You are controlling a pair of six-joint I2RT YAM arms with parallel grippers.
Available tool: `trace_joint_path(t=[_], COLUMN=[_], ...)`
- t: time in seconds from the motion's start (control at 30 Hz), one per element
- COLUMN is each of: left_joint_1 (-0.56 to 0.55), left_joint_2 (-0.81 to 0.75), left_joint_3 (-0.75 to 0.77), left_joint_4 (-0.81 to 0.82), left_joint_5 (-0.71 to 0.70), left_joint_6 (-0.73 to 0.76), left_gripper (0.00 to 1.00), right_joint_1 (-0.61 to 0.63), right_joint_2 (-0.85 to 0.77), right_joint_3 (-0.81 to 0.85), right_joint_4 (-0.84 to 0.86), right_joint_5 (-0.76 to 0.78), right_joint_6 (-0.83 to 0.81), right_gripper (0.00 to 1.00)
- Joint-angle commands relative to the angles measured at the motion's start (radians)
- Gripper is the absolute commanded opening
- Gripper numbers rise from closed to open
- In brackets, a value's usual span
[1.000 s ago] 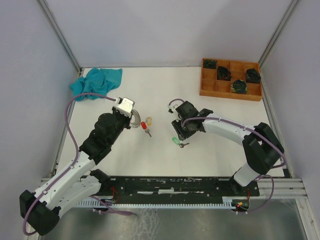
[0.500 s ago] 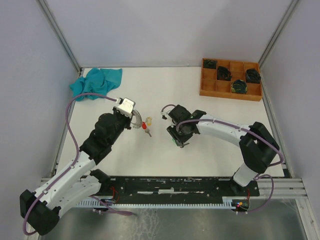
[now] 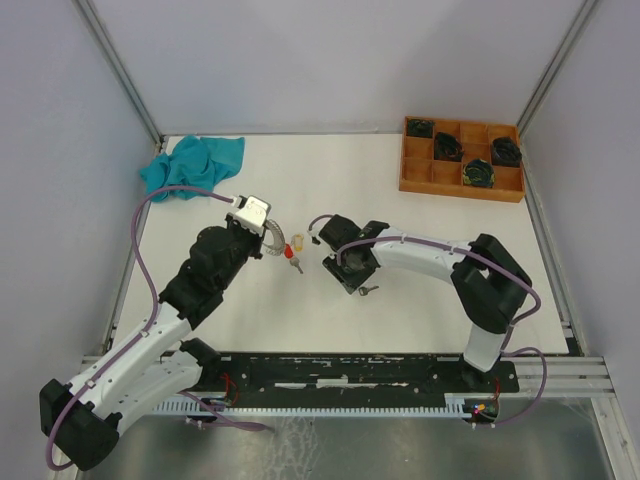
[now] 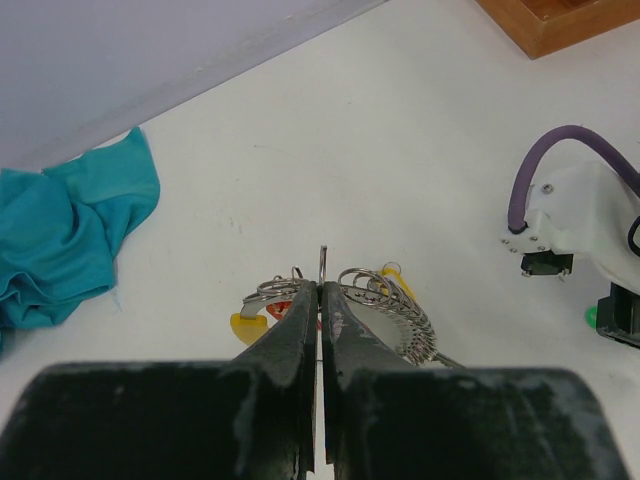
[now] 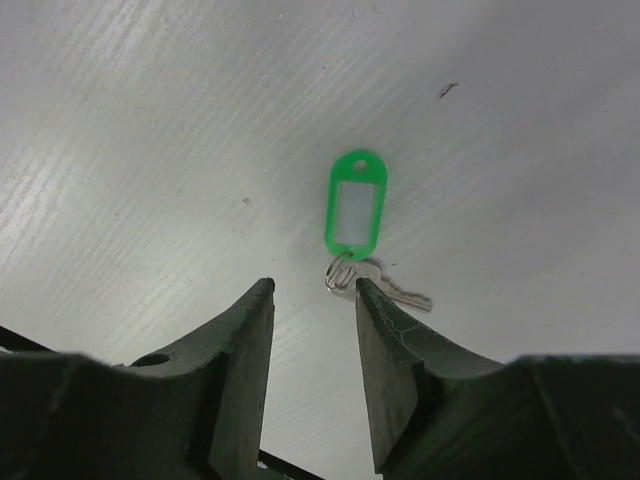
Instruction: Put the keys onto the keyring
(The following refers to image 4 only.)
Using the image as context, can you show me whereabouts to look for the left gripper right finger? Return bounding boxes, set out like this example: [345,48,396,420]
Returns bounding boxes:
[321,282,628,479]

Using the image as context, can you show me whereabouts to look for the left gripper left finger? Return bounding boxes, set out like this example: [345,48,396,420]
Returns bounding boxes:
[1,281,318,479]

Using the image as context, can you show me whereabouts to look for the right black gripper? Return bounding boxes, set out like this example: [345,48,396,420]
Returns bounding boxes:
[596,283,640,348]

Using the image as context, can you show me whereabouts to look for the green key tag with key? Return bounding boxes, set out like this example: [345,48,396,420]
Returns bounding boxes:
[585,306,598,330]

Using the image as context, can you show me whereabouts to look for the small red key tag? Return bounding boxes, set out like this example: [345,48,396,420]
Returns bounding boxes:
[266,301,292,321]

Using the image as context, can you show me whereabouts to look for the teal cloth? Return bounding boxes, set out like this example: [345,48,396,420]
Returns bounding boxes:
[1,127,161,332]

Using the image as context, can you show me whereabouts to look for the wooden compartment tray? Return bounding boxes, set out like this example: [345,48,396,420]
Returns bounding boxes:
[477,0,639,59]

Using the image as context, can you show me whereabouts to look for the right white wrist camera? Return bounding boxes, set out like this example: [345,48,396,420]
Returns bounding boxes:
[502,163,639,294]

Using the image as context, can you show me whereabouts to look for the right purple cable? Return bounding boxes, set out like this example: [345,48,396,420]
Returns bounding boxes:
[505,123,640,236]

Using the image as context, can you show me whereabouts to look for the yellow key tag with ring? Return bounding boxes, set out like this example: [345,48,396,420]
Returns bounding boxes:
[379,261,416,300]

